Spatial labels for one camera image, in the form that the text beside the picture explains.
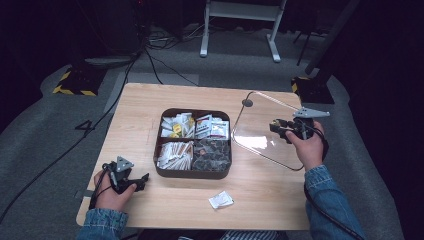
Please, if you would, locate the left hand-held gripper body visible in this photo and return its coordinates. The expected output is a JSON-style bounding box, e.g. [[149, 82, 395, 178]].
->
[[102, 155, 136, 195]]

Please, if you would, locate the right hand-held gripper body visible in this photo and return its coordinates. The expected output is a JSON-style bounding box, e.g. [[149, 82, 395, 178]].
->
[[285, 106, 331, 142]]

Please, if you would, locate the clear box lid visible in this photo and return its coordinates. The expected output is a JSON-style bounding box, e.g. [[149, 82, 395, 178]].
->
[[230, 90, 306, 172]]

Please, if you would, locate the brown four-compartment box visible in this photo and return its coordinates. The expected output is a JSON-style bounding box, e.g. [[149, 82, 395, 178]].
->
[[153, 107, 233, 180]]

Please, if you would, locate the white packet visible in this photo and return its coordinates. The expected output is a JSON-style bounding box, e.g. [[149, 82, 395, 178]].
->
[[208, 190, 235, 210]]

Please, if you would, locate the person's left hand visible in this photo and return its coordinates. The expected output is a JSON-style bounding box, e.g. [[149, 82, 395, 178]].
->
[[93, 170, 138, 212]]

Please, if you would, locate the person's right hand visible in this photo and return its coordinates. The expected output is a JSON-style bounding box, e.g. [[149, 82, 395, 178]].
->
[[285, 121, 326, 172]]

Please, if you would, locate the black yellow striped stand base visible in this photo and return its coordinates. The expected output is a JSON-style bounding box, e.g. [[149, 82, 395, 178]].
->
[[52, 66, 108, 97], [290, 75, 336, 105]]

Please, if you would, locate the pile of white brown sticks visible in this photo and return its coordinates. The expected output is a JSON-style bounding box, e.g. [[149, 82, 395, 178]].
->
[[156, 140, 195, 171]]

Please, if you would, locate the pile of white yellow packets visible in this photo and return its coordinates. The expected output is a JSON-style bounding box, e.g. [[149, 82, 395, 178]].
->
[[160, 112, 196, 139]]

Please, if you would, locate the pile of white red packets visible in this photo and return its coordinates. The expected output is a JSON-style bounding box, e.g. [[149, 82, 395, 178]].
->
[[194, 113, 230, 141]]

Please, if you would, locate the pile of dark packets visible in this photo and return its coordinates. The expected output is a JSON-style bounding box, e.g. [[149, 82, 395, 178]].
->
[[192, 138, 232, 172]]

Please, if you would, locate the black slanted pole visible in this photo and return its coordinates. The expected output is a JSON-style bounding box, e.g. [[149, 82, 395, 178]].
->
[[303, 0, 362, 76]]

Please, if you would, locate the person's striped clothing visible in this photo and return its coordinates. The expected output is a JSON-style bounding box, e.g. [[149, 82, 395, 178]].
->
[[178, 229, 280, 240]]

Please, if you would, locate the left hand-held gripper cable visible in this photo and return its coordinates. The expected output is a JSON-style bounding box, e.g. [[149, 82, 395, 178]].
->
[[88, 162, 114, 211]]

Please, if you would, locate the grey table edge bracket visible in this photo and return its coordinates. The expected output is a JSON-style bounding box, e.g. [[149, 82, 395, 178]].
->
[[73, 189, 96, 200]]

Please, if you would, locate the long black floor cable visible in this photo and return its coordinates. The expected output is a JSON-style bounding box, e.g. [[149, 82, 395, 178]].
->
[[0, 46, 148, 225]]

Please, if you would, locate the thin black floor cable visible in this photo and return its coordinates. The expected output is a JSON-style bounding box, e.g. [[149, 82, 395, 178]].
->
[[144, 49, 200, 87]]

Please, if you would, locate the white desk frame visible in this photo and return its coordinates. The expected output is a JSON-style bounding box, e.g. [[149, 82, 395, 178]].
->
[[199, 0, 289, 64]]

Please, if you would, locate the bundle of floor cables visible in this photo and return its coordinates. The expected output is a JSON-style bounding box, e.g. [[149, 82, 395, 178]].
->
[[146, 22, 209, 52]]

